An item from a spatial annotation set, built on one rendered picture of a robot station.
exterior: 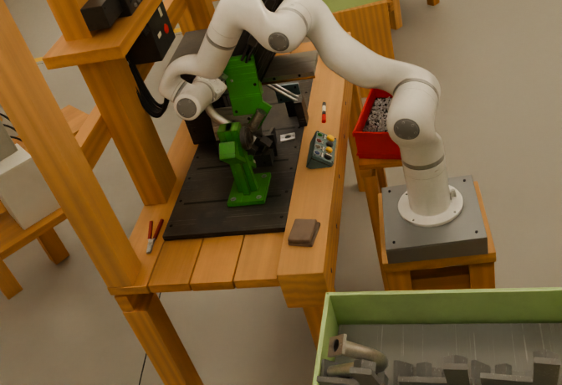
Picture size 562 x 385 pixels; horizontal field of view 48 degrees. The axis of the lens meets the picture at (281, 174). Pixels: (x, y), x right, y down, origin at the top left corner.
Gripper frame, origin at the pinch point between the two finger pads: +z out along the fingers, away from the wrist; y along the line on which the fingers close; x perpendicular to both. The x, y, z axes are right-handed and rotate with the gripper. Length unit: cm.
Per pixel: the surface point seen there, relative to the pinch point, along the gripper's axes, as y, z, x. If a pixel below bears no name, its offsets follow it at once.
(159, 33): 23.3, -5.0, -3.0
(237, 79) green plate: -5.4, 4.7, -2.7
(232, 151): -18.7, -25.0, 5.7
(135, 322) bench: -26, -44, 68
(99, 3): 36.8, -30.1, -9.5
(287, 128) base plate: -30.9, 22.8, 8.2
